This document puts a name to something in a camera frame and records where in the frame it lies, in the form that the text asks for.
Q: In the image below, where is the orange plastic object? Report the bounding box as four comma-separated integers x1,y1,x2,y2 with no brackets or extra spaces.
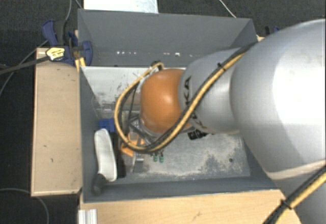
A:
120,136,144,155

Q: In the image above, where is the blue plastic block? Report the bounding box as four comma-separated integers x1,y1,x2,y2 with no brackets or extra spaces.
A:
98,118,115,132

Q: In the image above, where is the pale wood flat board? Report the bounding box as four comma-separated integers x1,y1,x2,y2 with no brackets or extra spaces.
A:
31,47,83,197

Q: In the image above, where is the grey metal bin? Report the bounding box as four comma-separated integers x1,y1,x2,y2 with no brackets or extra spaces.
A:
77,8,281,203

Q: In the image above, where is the white brush with grey handle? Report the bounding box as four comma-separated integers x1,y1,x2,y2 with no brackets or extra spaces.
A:
91,128,118,196

